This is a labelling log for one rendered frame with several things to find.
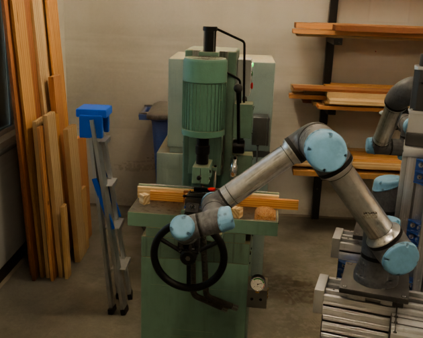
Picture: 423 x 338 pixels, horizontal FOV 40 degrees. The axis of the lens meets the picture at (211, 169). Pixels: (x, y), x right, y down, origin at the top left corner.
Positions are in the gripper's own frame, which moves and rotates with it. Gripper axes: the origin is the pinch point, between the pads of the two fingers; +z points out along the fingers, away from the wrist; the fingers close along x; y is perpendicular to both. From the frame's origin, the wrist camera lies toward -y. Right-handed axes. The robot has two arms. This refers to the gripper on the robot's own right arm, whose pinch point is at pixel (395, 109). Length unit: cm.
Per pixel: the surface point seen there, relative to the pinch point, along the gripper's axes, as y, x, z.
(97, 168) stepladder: 19, -154, 3
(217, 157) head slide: 4, -86, -50
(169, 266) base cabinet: 42, -107, -75
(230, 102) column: -17, -78, -41
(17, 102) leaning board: -16, -205, 35
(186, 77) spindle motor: -32, -93, -64
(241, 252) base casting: 37, -78, -76
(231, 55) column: -37, -76, -41
